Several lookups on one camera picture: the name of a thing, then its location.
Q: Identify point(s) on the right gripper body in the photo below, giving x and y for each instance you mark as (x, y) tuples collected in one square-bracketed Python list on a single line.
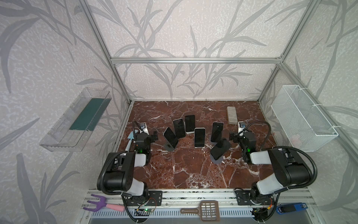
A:
[(241, 139)]

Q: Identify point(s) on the black phone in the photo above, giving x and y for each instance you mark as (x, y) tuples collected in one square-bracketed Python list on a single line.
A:
[(220, 148), (179, 128), (190, 124), (171, 137)]

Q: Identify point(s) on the grey angled phone stand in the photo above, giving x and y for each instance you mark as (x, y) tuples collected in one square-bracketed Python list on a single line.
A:
[(170, 145)]

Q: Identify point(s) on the dark grey round phone stand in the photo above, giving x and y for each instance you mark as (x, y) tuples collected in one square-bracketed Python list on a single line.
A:
[(218, 161)]

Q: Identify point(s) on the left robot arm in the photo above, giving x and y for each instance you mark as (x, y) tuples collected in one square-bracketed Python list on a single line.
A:
[(117, 174)]

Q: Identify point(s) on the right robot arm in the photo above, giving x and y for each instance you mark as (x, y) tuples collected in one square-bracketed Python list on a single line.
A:
[(292, 167)]

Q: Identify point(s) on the purple edged phone right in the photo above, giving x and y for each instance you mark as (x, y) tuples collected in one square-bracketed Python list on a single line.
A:
[(217, 129)]

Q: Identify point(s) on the white framed phone centre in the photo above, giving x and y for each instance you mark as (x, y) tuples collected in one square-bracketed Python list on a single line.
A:
[(199, 137)]

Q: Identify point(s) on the light blue toy shovel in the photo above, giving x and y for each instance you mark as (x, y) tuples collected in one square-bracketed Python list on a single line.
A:
[(130, 138)]

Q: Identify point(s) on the grey rectangular block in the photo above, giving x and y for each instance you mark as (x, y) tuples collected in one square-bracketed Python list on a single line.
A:
[(232, 115)]

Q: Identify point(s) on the purple pink toy rake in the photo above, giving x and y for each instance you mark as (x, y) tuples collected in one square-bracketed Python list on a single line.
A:
[(103, 204)]

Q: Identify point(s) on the brown plastic spatula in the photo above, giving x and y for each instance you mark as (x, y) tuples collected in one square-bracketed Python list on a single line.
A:
[(207, 211)]

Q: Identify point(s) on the blue black device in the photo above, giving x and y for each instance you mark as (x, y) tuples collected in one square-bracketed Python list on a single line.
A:
[(292, 207)]

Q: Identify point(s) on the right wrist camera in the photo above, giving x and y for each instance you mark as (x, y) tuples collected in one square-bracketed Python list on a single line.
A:
[(241, 126)]

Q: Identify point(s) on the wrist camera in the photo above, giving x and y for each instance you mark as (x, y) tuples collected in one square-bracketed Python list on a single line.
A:
[(241, 126), (143, 128)]

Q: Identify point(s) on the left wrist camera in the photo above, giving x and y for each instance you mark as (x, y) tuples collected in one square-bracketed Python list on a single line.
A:
[(143, 128)]

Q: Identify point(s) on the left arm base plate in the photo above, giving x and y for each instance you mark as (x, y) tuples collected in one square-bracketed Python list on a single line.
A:
[(150, 198)]

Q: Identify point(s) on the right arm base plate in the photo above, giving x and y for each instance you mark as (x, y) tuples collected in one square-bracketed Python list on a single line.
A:
[(253, 197)]

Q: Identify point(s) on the white wire mesh basket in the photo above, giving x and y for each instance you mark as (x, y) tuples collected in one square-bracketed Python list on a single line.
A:
[(301, 119)]

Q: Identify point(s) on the clear plastic wall shelf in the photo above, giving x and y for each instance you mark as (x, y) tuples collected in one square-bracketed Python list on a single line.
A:
[(74, 128)]

